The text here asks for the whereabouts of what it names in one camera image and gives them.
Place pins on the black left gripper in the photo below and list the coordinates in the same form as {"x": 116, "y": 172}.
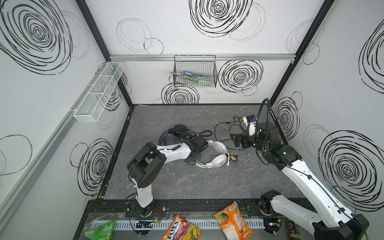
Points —
{"x": 199, "y": 143}

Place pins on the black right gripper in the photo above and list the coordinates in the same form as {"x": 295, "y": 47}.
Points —
{"x": 243, "y": 140}

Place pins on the white gaming headset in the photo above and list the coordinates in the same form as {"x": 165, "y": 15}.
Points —
{"x": 221, "y": 156}

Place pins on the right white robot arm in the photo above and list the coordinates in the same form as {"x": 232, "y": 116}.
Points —
{"x": 330, "y": 220}

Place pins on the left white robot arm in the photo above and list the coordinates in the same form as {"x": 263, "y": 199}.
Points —
{"x": 145, "y": 166}

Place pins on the black blue gaming headset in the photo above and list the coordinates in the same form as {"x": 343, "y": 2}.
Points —
{"x": 184, "y": 134}

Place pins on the green items in basket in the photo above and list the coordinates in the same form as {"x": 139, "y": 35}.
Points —
{"x": 188, "y": 78}

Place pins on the orange snack bag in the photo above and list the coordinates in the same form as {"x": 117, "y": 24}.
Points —
{"x": 233, "y": 224}

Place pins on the Fox's candy bag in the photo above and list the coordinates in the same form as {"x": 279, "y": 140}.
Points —
{"x": 181, "y": 229}

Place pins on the dark can at base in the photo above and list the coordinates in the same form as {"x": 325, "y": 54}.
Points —
{"x": 294, "y": 230}

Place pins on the green snack bag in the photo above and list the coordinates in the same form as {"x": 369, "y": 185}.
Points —
{"x": 104, "y": 232}

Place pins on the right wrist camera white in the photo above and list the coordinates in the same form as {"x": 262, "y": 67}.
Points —
{"x": 250, "y": 122}

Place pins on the black wire wall basket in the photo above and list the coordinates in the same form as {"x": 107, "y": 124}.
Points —
{"x": 206, "y": 68}

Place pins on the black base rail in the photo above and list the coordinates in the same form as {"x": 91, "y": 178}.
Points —
{"x": 165, "y": 208}

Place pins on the clear plastic wall shelf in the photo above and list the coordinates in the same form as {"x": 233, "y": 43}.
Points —
{"x": 102, "y": 95}

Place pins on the aluminium wall rail back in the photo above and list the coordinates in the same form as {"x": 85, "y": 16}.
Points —
{"x": 203, "y": 57}

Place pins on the aluminium wall rail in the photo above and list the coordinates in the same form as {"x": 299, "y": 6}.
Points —
{"x": 203, "y": 57}
{"x": 35, "y": 167}

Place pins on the black corner frame post right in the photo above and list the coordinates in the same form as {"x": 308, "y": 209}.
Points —
{"x": 318, "y": 20}

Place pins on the black corner frame post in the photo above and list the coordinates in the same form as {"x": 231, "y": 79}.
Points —
{"x": 87, "y": 15}
{"x": 318, "y": 20}

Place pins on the black corner frame post left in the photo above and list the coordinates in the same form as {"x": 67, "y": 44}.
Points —
{"x": 87, "y": 15}

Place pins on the aluminium wall rail left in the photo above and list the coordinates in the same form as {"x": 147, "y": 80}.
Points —
{"x": 35, "y": 167}

